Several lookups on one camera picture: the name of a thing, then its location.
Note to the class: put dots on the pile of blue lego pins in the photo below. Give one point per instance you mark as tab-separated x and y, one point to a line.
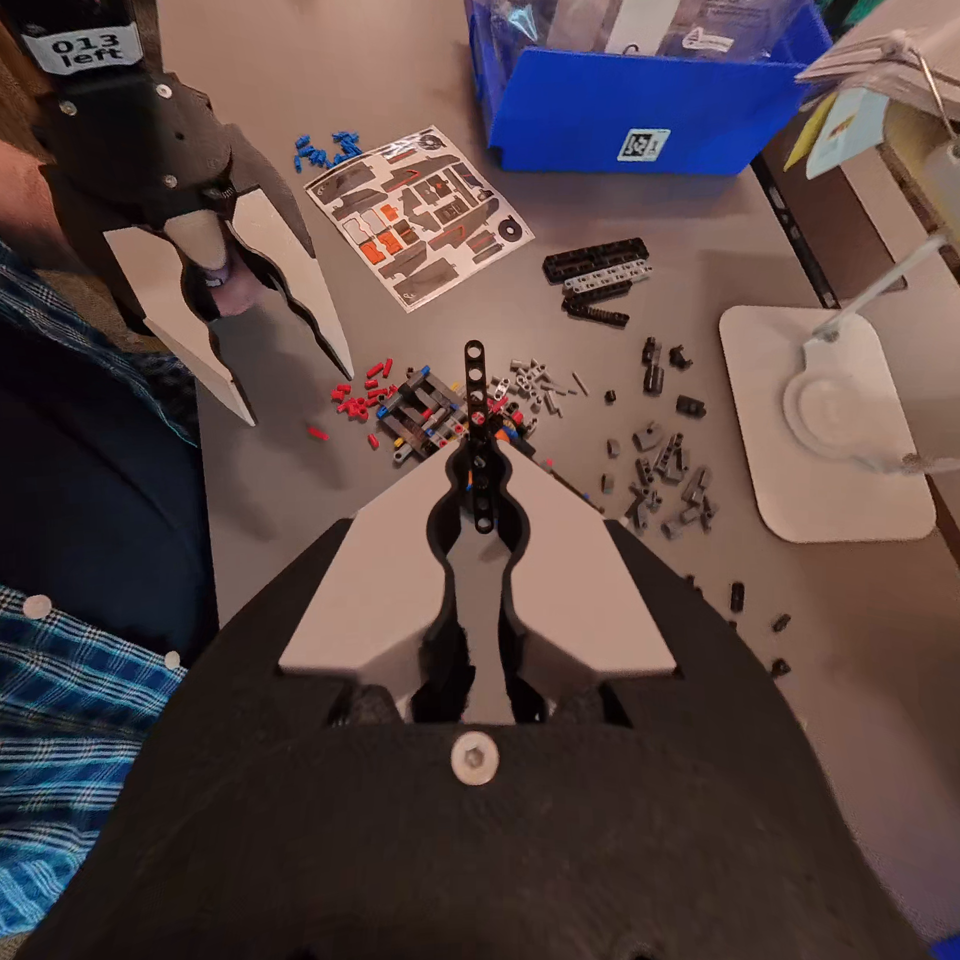
330	150

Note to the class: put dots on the dark navy garment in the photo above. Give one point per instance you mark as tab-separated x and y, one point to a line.
90	487

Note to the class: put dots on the pale blue paper card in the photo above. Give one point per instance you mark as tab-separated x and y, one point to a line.
847	135

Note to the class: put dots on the clear plastic parts bags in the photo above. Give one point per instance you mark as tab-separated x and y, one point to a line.
585	22

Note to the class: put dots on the pile of dark grey lego pieces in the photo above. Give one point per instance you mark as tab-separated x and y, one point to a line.
667	465

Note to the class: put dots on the short black lego connector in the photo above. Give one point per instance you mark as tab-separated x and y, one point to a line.
690	406
652	367
680	357

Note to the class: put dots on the lego sticker sheet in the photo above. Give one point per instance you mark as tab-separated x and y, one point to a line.
420	225

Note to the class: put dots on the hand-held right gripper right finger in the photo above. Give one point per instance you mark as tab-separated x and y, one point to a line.
585	600

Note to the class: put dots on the lego car chassis build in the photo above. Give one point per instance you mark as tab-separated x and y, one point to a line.
420	412

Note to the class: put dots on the person's left hand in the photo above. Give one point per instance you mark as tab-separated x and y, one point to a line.
236	289

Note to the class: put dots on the light grey lego liftarm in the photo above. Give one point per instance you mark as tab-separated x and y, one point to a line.
607	279

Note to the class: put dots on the white lamp base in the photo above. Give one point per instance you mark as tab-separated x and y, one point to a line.
757	450

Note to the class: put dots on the blue plastic bin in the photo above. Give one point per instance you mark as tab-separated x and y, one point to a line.
637	112
946	951

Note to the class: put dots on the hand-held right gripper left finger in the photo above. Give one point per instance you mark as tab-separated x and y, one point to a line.
360	600

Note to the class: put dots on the black lego frame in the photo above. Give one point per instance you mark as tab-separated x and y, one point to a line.
592	255

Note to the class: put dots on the person's left forearm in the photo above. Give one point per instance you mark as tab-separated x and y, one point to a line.
26	202

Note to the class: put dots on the pile of red lego pins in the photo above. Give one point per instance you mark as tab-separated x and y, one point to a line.
360	394

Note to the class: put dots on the white plastic bottle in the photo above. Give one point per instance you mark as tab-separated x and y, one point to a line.
943	180

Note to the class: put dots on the blue plaid shirt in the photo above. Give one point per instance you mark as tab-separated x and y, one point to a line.
60	712

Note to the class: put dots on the clipped paper stack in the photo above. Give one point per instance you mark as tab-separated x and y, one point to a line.
885	67

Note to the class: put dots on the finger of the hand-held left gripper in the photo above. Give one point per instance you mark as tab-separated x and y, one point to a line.
285	255
150	285

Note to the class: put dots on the pile of black lego connectors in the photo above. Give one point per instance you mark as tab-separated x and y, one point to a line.
738	596

